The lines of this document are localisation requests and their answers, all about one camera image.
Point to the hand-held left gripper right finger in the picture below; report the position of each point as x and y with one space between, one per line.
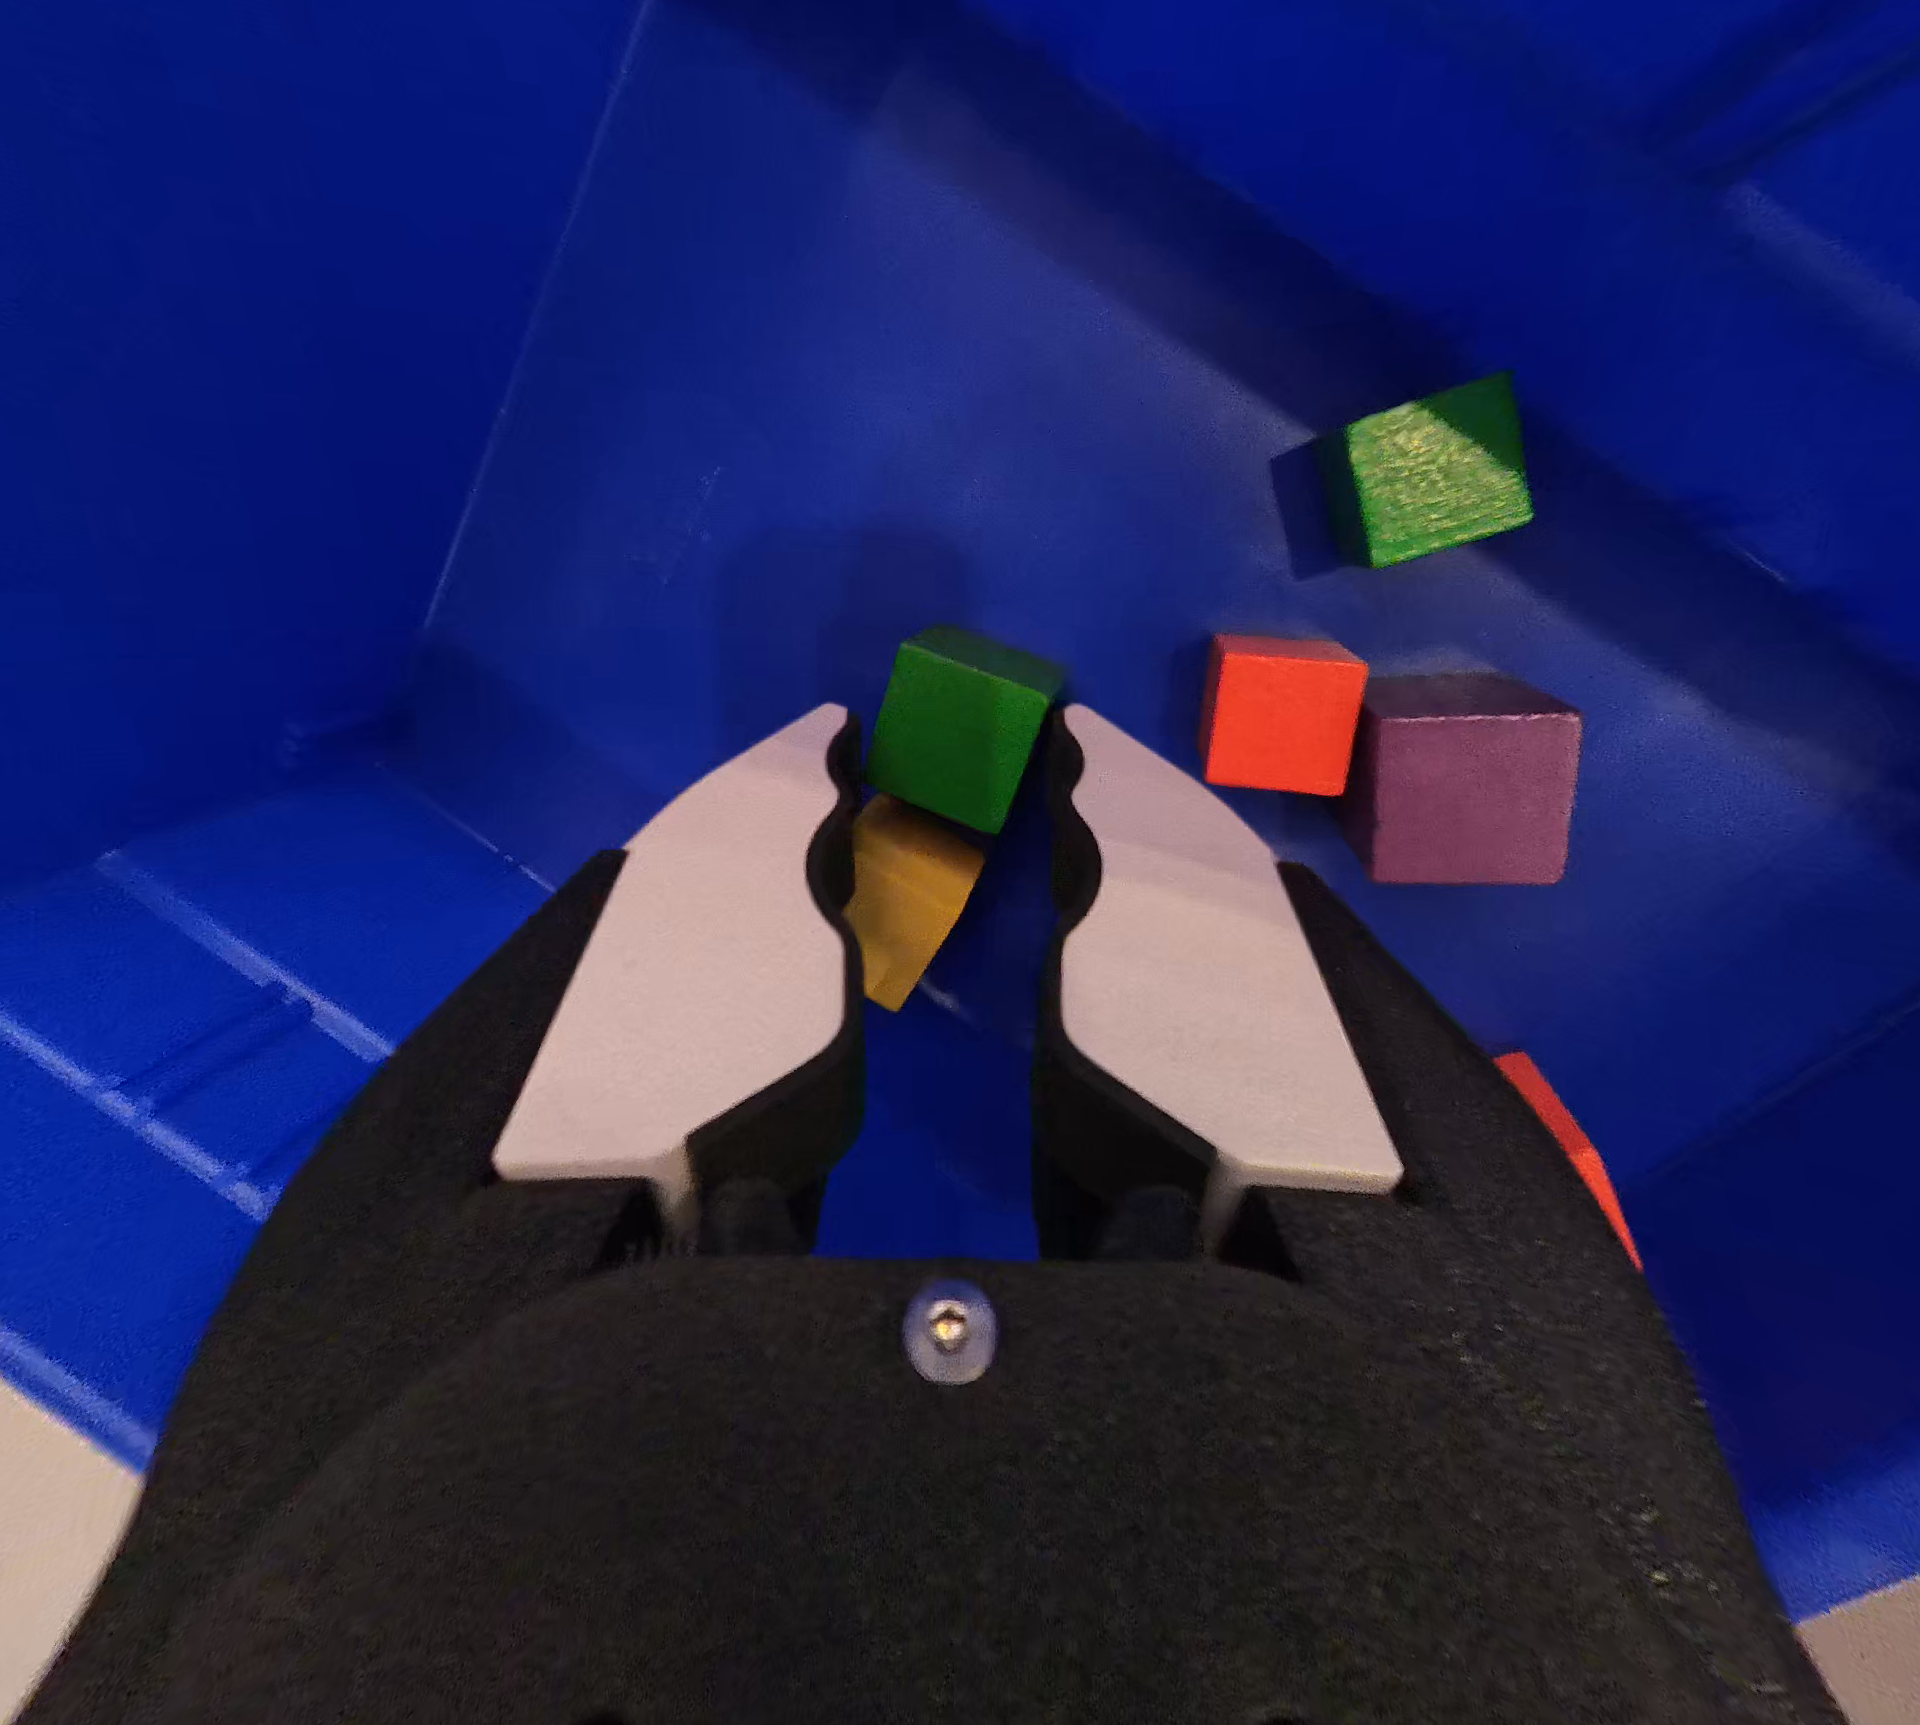
1215 1006

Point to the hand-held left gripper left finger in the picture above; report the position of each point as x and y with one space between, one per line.
690 991

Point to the pile of coloured cubes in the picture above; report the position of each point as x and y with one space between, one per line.
1462 781

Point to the green wooden cube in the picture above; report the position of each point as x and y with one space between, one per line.
1424 481
952 728

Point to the blue plastic bin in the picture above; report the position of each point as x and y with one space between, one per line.
601 254

